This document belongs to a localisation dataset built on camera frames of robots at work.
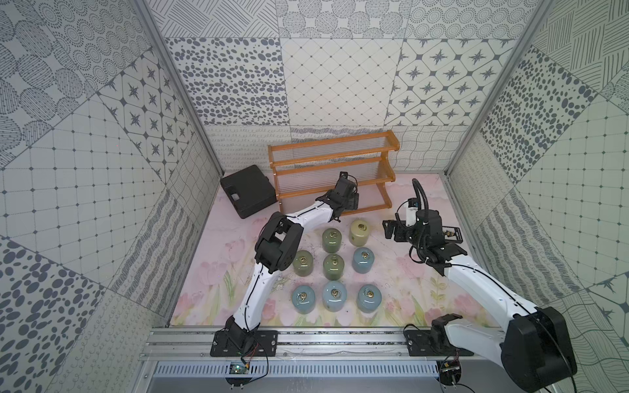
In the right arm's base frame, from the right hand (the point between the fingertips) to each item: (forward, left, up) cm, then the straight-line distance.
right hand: (396, 224), depth 86 cm
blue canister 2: (-24, +23, -4) cm, 33 cm away
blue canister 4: (-11, +12, -6) cm, 17 cm away
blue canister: (-25, +32, -5) cm, 41 cm away
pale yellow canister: (0, +13, -5) cm, 14 cm away
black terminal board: (+4, -26, -13) cm, 30 cm away
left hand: (+16, +12, -4) cm, 20 cm away
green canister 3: (-3, +23, -6) cm, 24 cm away
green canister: (-13, +23, -6) cm, 27 cm away
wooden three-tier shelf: (+27, +36, +1) cm, 45 cm away
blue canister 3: (-24, +12, -7) cm, 27 cm away
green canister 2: (-12, +34, -6) cm, 36 cm away
